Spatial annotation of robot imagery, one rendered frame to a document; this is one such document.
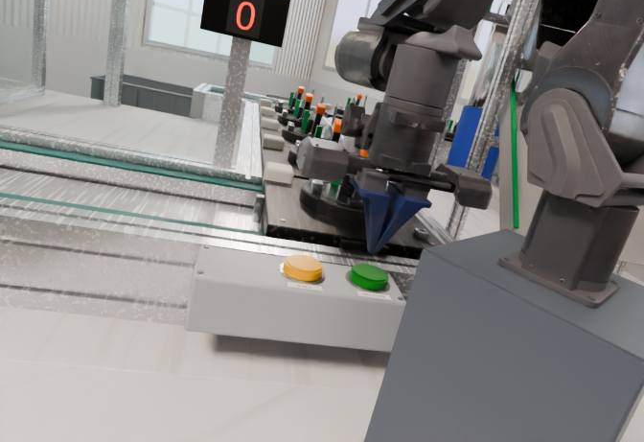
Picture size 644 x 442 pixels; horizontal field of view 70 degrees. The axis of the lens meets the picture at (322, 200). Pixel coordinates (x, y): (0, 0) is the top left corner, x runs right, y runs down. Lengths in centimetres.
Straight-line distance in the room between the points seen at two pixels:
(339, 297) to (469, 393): 17
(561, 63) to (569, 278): 13
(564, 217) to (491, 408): 13
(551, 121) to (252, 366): 36
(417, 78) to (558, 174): 16
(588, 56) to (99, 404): 44
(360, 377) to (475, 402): 21
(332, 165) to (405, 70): 10
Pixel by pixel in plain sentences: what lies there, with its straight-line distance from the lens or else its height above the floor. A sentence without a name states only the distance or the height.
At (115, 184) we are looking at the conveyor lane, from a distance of 78.
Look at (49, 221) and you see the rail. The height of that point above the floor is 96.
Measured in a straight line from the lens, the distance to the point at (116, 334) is 53.
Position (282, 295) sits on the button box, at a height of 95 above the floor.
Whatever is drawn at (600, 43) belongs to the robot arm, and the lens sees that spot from 34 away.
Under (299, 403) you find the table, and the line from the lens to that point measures 48.
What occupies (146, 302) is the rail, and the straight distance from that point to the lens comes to 54.
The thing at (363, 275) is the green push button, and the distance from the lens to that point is 47.
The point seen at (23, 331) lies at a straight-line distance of 54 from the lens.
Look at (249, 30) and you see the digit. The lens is 72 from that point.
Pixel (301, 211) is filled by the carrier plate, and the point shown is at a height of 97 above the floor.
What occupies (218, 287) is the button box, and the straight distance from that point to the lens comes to 44.
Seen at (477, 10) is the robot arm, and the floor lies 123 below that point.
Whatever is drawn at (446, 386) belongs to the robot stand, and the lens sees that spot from 34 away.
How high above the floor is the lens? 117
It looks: 16 degrees down
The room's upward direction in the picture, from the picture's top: 13 degrees clockwise
